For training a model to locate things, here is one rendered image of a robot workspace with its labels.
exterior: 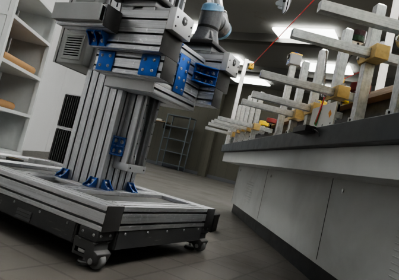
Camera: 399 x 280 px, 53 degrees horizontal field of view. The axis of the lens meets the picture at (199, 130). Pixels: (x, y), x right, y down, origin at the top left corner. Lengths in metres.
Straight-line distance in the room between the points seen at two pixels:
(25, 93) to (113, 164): 2.63
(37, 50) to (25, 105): 0.56
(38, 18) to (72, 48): 2.49
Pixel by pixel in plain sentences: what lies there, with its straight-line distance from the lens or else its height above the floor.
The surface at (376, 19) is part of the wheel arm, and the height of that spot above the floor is 0.94.
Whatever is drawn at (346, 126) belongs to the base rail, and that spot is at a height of 0.68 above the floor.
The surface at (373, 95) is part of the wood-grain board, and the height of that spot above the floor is 0.88.
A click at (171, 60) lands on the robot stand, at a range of 1.62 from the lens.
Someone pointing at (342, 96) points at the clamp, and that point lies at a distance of 1.69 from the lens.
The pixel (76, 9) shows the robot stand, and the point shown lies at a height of 0.92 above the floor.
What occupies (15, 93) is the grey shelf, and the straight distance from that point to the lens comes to 4.44.
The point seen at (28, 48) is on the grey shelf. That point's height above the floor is 1.16.
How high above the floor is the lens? 0.44
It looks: 4 degrees up
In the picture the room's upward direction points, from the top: 13 degrees clockwise
